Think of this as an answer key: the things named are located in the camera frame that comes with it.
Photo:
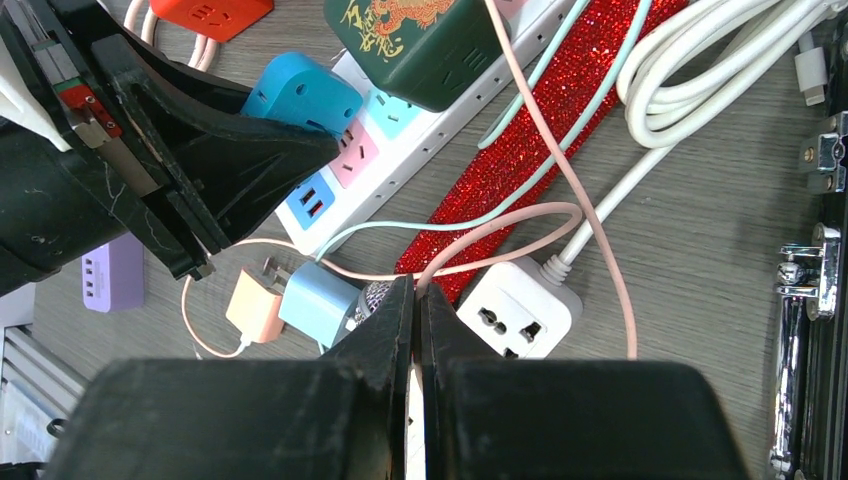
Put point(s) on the red cube adapter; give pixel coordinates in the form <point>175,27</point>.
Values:
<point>219,20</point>

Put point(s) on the purple power strip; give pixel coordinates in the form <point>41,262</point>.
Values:
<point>113,276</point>

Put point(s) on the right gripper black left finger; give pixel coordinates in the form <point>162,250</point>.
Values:
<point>340,416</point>

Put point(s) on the red glitter microphone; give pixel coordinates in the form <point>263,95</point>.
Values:
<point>566,86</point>

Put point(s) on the pink charger plug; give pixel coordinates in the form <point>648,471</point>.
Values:
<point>253,308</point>

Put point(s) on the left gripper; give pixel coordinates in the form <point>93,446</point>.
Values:
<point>189,175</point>

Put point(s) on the light blue charger plug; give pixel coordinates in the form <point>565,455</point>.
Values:
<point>314,301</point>

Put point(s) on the black poker chip case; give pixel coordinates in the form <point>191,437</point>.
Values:
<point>809,439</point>

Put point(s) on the small white power strip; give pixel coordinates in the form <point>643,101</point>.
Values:
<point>518,312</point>

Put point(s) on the blue plug adapter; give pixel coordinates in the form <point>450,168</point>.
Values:
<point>296,90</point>

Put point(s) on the dark green cube adapter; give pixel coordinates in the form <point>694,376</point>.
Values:
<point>426,52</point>

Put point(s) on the white multicolour power strip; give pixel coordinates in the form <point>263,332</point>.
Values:
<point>390,139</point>

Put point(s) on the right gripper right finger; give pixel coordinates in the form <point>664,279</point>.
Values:
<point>490,417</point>

